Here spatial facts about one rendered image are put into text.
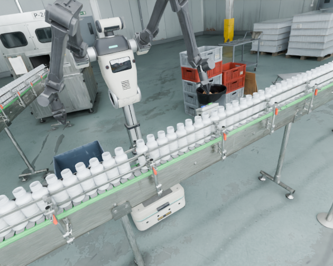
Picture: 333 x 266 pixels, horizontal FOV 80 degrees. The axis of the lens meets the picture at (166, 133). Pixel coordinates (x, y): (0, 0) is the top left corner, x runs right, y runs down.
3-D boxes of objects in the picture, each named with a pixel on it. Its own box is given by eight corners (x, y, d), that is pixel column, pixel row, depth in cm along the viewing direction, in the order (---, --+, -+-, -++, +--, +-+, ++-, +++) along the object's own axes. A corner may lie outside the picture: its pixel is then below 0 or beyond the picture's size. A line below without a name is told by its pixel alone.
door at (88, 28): (88, 59, 1140) (74, 17, 1033) (87, 59, 1148) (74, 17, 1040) (104, 56, 1178) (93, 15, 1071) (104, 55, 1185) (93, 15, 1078)
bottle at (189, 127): (186, 141, 121) (184, 117, 113) (196, 142, 119) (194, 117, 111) (184, 147, 116) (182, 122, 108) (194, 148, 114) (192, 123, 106)
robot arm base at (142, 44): (133, 33, 142) (140, 49, 142) (136, 27, 134) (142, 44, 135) (145, 31, 145) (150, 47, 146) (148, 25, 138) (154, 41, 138)
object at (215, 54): (197, 69, 307) (196, 54, 296) (179, 66, 336) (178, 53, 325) (222, 60, 336) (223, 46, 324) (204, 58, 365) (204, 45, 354)
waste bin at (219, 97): (210, 135, 304) (209, 96, 271) (192, 125, 338) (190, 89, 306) (231, 125, 321) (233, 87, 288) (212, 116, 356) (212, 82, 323)
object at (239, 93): (223, 106, 388) (223, 95, 376) (208, 101, 418) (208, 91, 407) (243, 96, 413) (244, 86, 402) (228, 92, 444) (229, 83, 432)
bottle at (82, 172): (85, 188, 97) (73, 162, 89) (97, 184, 99) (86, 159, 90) (84, 197, 92) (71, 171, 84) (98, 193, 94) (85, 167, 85)
